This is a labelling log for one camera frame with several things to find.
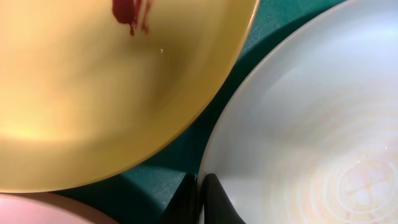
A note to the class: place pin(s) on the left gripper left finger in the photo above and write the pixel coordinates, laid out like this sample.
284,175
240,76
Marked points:
182,207

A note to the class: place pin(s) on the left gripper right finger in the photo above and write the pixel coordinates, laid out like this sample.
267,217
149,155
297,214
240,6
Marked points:
218,208

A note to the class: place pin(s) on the light blue round plate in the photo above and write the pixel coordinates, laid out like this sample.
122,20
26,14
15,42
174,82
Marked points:
310,136

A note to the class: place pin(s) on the teal plastic serving tray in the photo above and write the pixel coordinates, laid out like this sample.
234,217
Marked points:
141,194

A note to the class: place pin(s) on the yellow-green round plate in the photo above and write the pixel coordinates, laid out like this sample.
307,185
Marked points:
90,88

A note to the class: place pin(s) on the white pink round plate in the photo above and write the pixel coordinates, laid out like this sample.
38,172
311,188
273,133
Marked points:
48,208

